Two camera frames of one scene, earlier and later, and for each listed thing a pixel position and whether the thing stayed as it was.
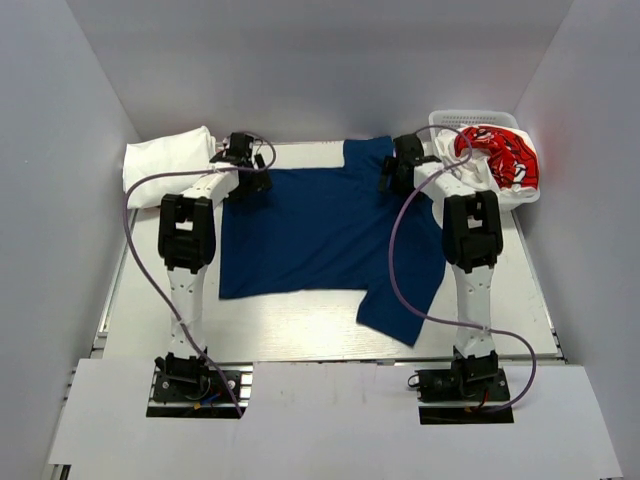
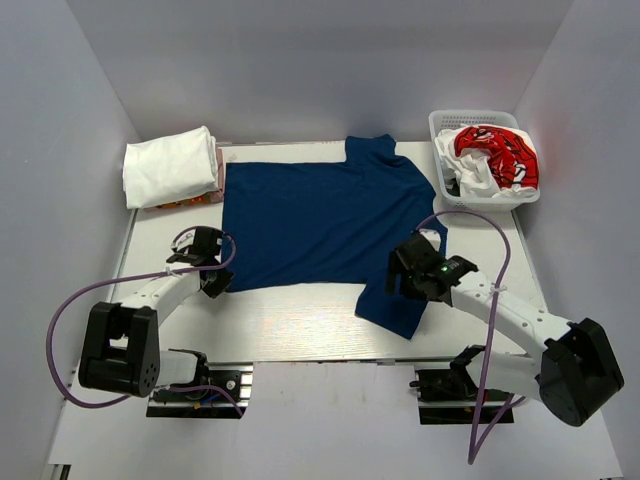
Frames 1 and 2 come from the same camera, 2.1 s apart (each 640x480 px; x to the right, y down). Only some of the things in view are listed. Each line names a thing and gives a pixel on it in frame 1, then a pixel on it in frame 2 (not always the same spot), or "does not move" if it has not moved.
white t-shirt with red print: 500,159 does not move
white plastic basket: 442,120 does not move
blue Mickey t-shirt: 339,230 does not move
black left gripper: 260,182 -> 217,288
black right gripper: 390,167 -> 394,263
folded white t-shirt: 190,149 does not move
